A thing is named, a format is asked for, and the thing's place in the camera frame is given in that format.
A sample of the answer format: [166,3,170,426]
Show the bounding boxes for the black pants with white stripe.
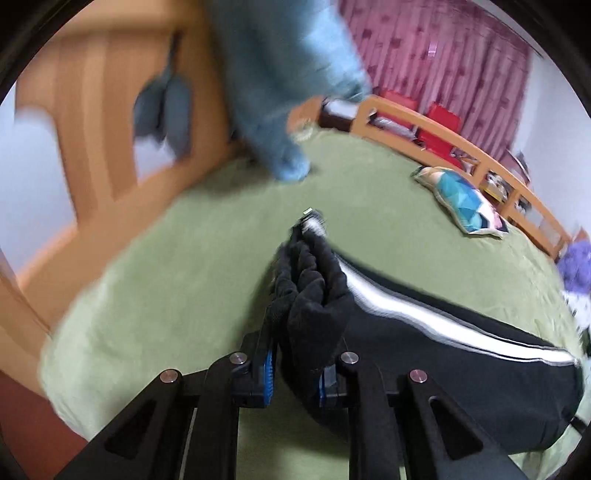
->
[266,210,584,454]

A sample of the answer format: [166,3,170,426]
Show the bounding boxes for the green bed blanket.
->
[38,127,590,480]

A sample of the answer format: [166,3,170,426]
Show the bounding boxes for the purple plush toy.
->
[557,240,591,294]

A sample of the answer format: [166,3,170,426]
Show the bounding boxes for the colourful patchwork pillow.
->
[412,166,509,238]

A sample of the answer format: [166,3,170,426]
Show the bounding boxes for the red chair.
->
[414,102,465,160]
[381,90,418,111]

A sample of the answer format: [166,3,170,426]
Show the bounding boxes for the light blue garment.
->
[205,0,372,182]

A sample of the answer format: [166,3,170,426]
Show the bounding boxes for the pink striped curtain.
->
[339,0,533,159]

